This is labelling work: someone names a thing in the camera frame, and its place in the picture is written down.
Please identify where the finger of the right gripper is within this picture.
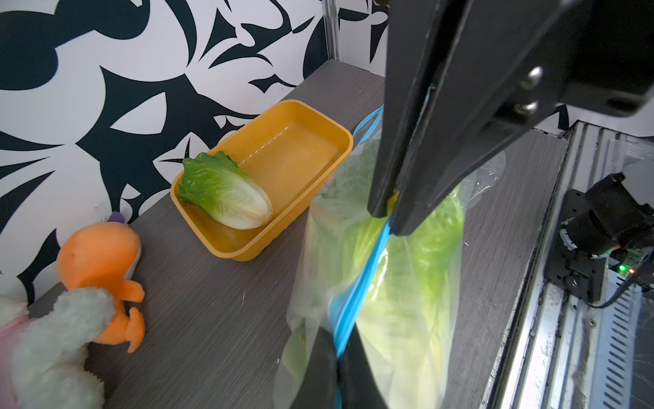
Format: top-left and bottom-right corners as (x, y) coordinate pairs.
(390, 1), (567, 236)
(368, 1), (467, 217)

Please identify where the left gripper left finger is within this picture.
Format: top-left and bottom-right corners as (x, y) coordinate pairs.
(291, 327), (339, 409)

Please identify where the chinese cabbage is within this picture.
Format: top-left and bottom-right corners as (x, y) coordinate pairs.
(300, 140), (465, 408)
(177, 151), (274, 230)

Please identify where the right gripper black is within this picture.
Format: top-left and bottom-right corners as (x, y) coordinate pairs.
(561, 1), (653, 115)

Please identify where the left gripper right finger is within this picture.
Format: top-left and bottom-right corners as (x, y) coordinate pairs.
(339, 339), (386, 409)

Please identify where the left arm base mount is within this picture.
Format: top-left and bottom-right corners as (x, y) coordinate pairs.
(544, 172), (653, 303)

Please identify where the white plush toy pink shirt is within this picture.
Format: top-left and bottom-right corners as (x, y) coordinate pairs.
(1, 287), (115, 408)

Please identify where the clear zipper bag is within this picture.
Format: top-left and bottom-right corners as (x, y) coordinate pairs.
(272, 109), (506, 408)

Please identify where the orange plush toy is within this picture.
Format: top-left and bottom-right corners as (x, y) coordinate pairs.
(56, 212), (146, 354)

